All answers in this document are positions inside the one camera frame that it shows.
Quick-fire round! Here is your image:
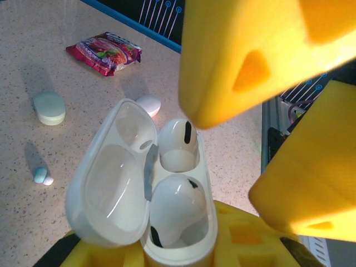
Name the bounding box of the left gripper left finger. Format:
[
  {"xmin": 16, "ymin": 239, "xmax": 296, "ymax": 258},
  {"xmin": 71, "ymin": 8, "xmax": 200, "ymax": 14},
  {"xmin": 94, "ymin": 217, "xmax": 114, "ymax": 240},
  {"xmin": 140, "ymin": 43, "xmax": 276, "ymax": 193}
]
[{"xmin": 32, "ymin": 229, "xmax": 147, "ymax": 267}]

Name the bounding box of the purple candy bag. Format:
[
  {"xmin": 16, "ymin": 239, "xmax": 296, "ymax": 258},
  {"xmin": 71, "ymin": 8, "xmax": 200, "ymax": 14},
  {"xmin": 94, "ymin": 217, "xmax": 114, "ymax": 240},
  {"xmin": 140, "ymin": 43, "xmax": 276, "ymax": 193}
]
[{"xmin": 66, "ymin": 31, "xmax": 143, "ymax": 77}]

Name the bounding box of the white oval charging case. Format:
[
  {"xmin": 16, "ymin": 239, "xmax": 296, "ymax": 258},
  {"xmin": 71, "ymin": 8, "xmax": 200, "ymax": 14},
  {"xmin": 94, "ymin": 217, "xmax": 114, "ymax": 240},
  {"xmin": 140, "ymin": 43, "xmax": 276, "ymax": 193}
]
[{"xmin": 135, "ymin": 95, "xmax": 162, "ymax": 118}]

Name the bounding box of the white square charging case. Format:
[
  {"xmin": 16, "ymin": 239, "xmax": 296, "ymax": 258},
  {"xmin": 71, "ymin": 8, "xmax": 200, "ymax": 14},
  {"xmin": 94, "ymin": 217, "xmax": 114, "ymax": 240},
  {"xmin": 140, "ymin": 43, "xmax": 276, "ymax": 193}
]
[{"xmin": 65, "ymin": 98, "xmax": 219, "ymax": 267}]

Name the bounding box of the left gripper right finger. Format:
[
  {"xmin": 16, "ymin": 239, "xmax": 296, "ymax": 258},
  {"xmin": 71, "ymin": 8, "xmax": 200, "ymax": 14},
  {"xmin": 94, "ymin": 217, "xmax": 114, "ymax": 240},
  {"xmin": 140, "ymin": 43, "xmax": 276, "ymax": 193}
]
[{"xmin": 212, "ymin": 200, "xmax": 330, "ymax": 267}]

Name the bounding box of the light blue earbud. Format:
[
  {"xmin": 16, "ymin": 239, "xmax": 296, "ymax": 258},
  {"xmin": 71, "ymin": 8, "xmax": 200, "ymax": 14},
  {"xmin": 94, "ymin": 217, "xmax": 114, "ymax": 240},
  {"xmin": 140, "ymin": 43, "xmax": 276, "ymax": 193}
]
[{"xmin": 33, "ymin": 166, "xmax": 55, "ymax": 186}]

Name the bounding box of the white stem earbud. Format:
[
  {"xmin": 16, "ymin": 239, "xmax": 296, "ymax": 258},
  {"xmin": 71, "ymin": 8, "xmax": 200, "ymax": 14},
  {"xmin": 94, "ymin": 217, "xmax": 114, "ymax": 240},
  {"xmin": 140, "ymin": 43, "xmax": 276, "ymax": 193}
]
[
  {"xmin": 157, "ymin": 118, "xmax": 200, "ymax": 172},
  {"xmin": 149, "ymin": 175, "xmax": 208, "ymax": 248}
]

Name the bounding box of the aluminium side rail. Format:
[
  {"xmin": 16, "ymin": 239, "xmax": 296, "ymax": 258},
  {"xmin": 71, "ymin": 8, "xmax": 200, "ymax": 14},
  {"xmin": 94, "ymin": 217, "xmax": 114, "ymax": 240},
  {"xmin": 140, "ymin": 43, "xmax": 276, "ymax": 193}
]
[{"xmin": 261, "ymin": 96, "xmax": 295, "ymax": 176}]

